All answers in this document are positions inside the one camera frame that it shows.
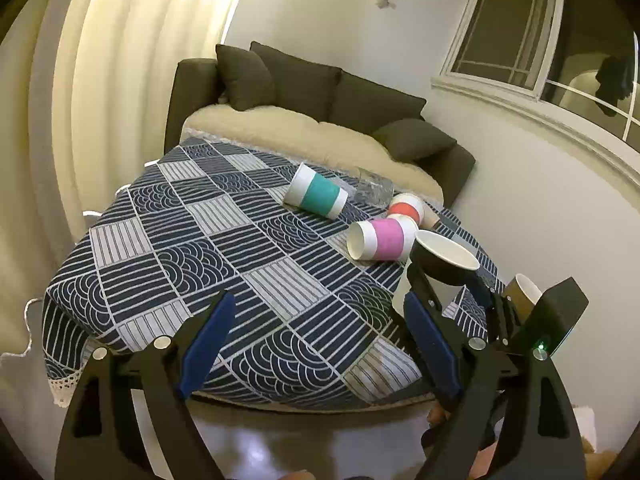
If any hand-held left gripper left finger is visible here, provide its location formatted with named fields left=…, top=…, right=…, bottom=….
left=54, top=290, right=236, bottom=480

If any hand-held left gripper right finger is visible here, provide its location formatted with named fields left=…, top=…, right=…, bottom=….
left=404, top=292, right=587, bottom=480

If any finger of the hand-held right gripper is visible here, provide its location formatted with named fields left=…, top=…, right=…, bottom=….
left=466, top=280, right=517, bottom=347
left=406, top=259, right=442, bottom=312

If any black cup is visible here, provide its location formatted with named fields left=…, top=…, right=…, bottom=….
left=410, top=229, right=481, bottom=287

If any plain white cup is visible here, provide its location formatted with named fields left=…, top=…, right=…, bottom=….
left=392, top=260, right=419, bottom=324

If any brown paper cup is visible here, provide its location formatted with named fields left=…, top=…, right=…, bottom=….
left=501, top=273, right=544, bottom=322

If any pink banded white cup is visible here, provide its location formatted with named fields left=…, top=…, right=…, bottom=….
left=346, top=214, right=420, bottom=263

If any red banded white cup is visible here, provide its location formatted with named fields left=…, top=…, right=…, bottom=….
left=387, top=192, right=426, bottom=226

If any clear plastic cup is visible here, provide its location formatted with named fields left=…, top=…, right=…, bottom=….
left=352, top=170, right=396, bottom=209

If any teal banded white cup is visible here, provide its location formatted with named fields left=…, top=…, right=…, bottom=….
left=282, top=162, right=349, bottom=220

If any navy patterned tablecloth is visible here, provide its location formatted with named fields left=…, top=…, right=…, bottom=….
left=41, top=137, right=506, bottom=409

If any small dark flat cushion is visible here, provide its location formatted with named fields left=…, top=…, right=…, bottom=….
left=372, top=118, right=457, bottom=162

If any wide dark back cushion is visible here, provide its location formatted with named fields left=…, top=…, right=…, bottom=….
left=330, top=72, right=427, bottom=136

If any cream sofa blanket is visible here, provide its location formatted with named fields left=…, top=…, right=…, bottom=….
left=180, top=103, right=445, bottom=207

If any large dark back cushion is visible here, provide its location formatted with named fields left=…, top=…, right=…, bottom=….
left=249, top=41, right=344, bottom=122

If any dark brown sofa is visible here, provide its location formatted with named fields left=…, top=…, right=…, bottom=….
left=165, top=40, right=476, bottom=209

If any white framed window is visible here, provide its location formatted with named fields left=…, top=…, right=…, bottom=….
left=432, top=0, right=640, bottom=183

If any small dark square cushion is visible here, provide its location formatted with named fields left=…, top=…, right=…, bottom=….
left=215, top=44, right=276, bottom=111

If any cream curtain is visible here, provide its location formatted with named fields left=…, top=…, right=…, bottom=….
left=0, top=0, right=263, bottom=281

